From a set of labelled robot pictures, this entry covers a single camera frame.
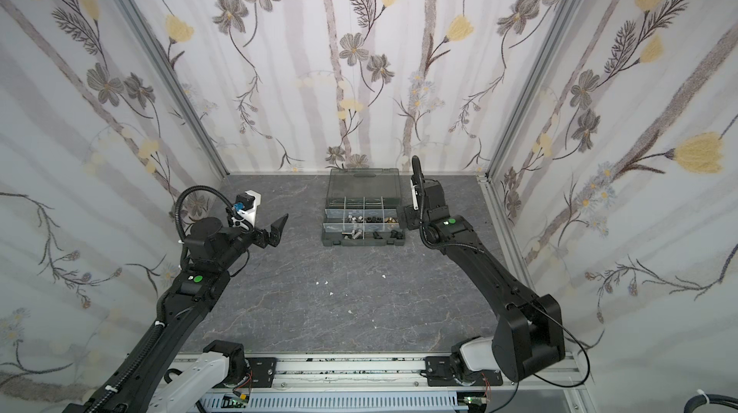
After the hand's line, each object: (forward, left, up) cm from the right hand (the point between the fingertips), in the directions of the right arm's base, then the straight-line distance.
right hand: (422, 203), depth 82 cm
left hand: (-7, +41, +6) cm, 42 cm away
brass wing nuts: (+7, +8, -22) cm, 24 cm away
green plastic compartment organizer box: (+11, +19, -20) cm, 29 cm away
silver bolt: (+1, +21, -21) cm, 30 cm away
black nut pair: (+8, +13, -22) cm, 27 cm away
